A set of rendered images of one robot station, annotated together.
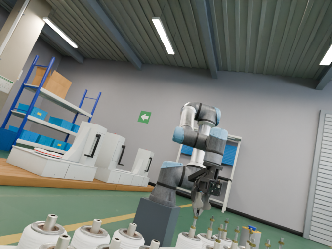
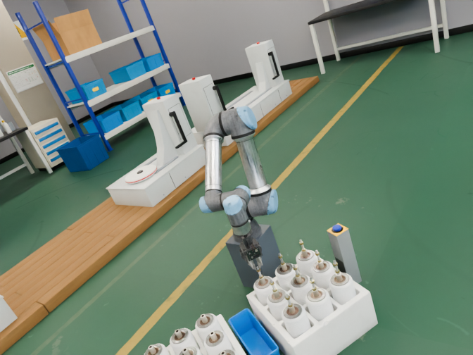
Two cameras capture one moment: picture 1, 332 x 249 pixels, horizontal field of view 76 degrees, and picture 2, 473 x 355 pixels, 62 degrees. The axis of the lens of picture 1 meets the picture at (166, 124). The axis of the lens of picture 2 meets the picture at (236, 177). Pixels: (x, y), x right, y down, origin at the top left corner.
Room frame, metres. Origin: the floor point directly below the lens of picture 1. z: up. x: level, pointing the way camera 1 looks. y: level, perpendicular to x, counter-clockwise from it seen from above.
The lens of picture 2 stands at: (-0.40, -0.77, 1.37)
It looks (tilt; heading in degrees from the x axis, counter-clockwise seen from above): 23 degrees down; 21
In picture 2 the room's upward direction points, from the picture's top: 21 degrees counter-clockwise
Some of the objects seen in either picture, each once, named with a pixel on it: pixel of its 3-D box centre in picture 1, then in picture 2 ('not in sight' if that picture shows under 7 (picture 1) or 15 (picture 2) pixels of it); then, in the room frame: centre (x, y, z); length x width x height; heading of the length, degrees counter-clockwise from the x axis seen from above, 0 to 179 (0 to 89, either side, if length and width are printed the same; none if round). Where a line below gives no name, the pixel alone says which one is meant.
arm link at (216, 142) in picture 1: (216, 141); (235, 210); (0.88, -0.23, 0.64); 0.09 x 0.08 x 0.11; 179
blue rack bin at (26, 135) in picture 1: (22, 134); (103, 123); (4.88, 3.00, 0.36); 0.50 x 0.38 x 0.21; 68
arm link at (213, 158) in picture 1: (213, 159); (242, 226); (0.88, -0.23, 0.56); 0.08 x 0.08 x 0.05
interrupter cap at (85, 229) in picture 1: (94, 231); (179, 336); (0.63, 0.10, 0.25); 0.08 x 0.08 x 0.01
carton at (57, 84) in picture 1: (50, 83); (68, 36); (5.05, 3.00, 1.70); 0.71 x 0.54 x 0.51; 161
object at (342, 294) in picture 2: not in sight; (344, 296); (0.86, -0.56, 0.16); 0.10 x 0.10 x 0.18
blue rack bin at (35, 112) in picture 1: (31, 111); (86, 91); (4.88, 3.03, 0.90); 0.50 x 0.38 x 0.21; 69
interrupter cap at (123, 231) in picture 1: (130, 233); (205, 320); (0.70, 0.01, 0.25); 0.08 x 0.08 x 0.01
